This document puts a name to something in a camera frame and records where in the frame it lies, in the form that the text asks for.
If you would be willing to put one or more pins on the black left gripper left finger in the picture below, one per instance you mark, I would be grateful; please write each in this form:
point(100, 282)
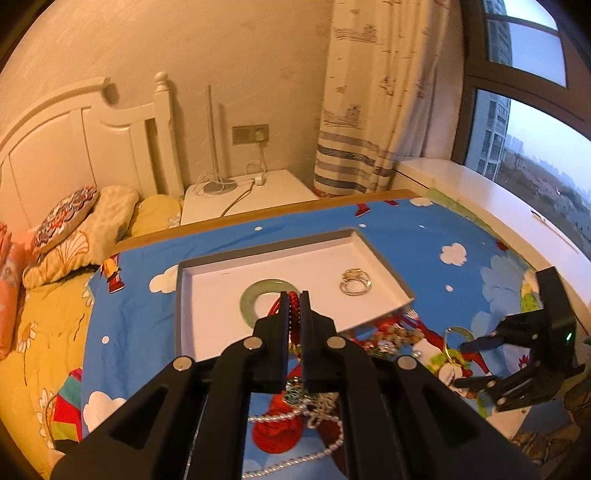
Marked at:
point(189, 421)

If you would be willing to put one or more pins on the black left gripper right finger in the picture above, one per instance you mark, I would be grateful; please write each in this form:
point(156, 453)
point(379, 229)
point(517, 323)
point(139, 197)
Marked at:
point(400, 421)

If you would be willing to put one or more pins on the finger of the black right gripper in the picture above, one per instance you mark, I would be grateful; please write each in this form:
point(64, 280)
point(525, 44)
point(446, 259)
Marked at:
point(477, 383)
point(483, 343)

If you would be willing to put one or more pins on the thin gold bangle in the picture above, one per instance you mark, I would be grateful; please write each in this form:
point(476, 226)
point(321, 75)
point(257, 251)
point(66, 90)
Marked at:
point(453, 337)

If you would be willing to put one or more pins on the green jade bangle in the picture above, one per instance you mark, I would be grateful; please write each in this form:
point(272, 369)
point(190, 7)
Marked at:
point(247, 302)

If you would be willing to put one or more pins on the gold triple ring bangles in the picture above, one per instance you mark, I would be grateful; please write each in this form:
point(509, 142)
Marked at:
point(355, 282)

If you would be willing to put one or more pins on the green enamel gold pendant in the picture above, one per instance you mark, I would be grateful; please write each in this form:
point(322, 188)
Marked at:
point(295, 394)

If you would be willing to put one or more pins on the blue cartoon cloud bedsheet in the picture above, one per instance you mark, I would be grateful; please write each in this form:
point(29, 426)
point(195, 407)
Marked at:
point(393, 340)

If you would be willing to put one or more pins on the grey shallow cardboard box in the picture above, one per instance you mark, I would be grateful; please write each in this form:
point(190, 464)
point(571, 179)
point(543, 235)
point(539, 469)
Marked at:
point(218, 295)

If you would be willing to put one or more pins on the yellow floral duvet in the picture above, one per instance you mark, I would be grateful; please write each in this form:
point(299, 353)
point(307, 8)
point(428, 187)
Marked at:
point(49, 343)

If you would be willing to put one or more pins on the cream floral pillow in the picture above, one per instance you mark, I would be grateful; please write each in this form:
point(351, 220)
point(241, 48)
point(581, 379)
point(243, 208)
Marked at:
point(91, 242)

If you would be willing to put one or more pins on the white nightstand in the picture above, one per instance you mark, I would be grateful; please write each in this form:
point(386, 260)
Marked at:
point(281, 188)

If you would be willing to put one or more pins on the embroidered patterned pillow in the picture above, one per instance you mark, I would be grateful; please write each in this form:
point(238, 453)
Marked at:
point(64, 218)

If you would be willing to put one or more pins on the white floor lamp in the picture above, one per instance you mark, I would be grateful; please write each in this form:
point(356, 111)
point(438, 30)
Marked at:
point(214, 147)

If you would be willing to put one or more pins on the folded pink quilt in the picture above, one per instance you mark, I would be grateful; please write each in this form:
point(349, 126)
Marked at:
point(13, 260)

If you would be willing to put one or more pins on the striped cream curtain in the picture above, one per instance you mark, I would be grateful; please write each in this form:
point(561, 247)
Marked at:
point(382, 63)

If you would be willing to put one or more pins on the white wooden headboard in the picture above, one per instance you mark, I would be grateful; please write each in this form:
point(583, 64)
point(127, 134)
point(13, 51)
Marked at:
point(74, 137)

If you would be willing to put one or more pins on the window with dark frame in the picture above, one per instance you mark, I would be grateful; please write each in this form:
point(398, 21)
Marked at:
point(525, 112)

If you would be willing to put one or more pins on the wall power socket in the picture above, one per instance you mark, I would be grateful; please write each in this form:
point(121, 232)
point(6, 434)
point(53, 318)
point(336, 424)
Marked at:
point(250, 134)

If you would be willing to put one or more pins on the white charger with cable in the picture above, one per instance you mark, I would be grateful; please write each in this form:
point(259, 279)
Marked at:
point(261, 161)

